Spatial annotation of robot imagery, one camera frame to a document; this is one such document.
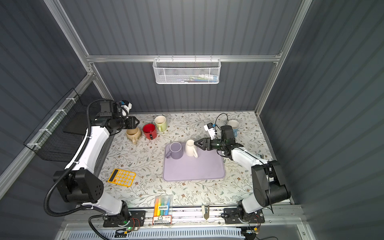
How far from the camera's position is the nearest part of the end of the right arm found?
681mm

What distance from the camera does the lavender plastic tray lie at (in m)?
0.90

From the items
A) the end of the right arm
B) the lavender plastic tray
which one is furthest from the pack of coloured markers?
the end of the right arm

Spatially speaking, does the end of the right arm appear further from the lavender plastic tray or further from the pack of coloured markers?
the pack of coloured markers

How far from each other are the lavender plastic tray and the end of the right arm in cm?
18

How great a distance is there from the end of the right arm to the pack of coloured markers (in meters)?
0.34

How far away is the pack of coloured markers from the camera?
28.9 inches

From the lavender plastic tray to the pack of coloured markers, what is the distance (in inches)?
4.1
